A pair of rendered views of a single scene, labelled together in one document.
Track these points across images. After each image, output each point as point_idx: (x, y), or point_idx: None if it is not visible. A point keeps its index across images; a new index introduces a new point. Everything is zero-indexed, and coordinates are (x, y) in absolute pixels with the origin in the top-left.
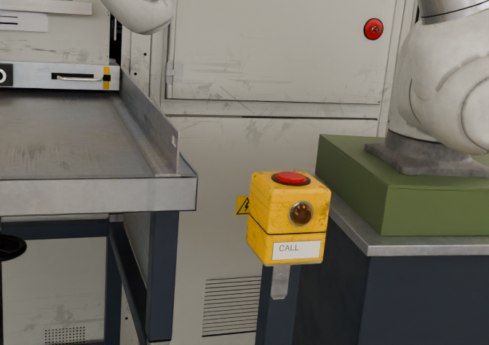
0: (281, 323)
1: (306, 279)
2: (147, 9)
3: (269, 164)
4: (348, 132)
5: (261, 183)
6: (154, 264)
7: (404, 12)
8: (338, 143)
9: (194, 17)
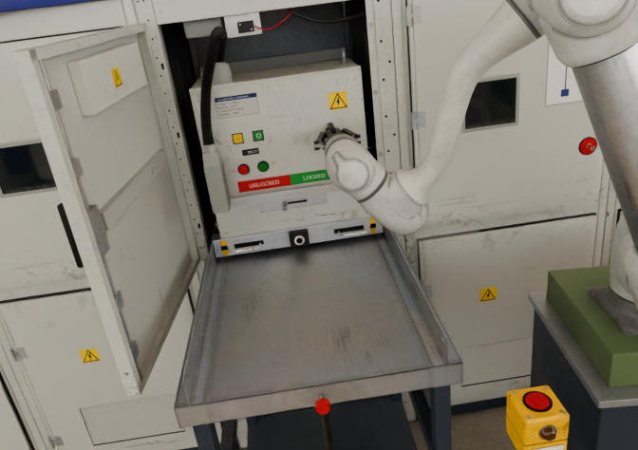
0: None
1: (546, 381)
2: (407, 224)
3: (504, 262)
4: (570, 228)
5: (516, 406)
6: (436, 414)
7: None
8: (565, 285)
9: None
